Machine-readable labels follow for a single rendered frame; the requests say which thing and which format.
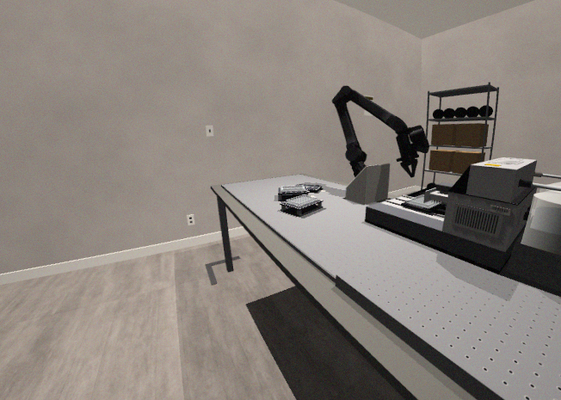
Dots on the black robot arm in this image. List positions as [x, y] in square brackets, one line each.
[355, 156]

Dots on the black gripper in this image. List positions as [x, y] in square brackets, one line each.
[410, 160]

